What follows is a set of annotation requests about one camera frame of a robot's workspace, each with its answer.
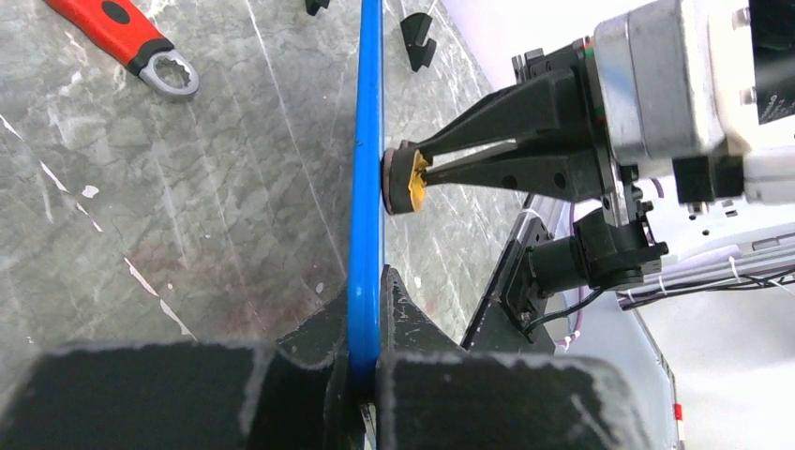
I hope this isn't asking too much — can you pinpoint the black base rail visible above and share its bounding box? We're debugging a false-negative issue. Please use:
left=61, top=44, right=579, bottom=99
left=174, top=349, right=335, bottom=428
left=460, top=195, right=569, bottom=354

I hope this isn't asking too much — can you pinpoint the blue framed whiteboard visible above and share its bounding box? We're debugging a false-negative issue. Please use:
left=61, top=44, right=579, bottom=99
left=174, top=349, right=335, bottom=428
left=347, top=0, right=384, bottom=398

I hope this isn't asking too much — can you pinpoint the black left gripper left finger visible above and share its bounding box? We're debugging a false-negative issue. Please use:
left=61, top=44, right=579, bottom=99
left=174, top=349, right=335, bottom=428
left=1, top=296, right=364, bottom=449

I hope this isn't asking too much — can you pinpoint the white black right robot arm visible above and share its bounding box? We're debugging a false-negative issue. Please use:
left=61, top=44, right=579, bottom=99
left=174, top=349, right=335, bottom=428
left=382, top=1, right=794, bottom=246

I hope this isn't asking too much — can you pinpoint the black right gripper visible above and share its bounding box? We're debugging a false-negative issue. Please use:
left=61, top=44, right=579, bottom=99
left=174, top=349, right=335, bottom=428
left=416, top=1, right=724, bottom=218

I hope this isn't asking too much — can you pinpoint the red handled adjustable wrench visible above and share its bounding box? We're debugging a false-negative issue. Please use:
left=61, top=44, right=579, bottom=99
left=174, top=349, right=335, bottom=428
left=46, top=0, right=200, bottom=100

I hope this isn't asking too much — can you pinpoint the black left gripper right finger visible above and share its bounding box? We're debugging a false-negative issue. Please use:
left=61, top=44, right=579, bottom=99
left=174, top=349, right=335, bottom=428
left=375, top=267, right=653, bottom=449

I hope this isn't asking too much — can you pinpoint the black whiteboard stand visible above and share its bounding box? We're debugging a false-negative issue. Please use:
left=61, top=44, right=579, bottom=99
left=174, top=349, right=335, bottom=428
left=299, top=1, right=437, bottom=80

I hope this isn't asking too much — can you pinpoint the yellow black whiteboard eraser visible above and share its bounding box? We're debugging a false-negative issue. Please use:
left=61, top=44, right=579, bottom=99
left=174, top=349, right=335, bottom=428
left=381, top=141, right=430, bottom=216

